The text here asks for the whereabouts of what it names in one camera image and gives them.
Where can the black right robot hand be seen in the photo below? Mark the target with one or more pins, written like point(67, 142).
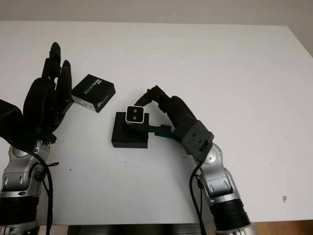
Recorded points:
point(181, 112)

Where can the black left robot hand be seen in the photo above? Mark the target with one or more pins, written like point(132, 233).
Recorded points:
point(41, 102)

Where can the small silver depth camera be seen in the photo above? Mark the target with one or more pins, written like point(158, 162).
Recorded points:
point(134, 114)

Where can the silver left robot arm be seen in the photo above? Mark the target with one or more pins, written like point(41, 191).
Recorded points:
point(19, 178)

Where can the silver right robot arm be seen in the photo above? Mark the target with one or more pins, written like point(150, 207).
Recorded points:
point(217, 181)

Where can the black printed box lid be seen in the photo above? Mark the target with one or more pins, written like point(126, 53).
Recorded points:
point(95, 90)

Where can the black box base with foam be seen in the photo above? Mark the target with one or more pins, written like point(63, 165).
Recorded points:
point(117, 142)

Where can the dark robot torso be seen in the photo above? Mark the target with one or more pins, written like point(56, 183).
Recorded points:
point(134, 230)

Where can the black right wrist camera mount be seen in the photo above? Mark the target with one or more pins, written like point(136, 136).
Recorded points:
point(198, 139)

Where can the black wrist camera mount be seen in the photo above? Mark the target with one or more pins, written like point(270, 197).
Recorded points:
point(9, 117)
point(198, 139)

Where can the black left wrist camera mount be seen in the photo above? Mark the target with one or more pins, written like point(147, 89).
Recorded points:
point(9, 117)

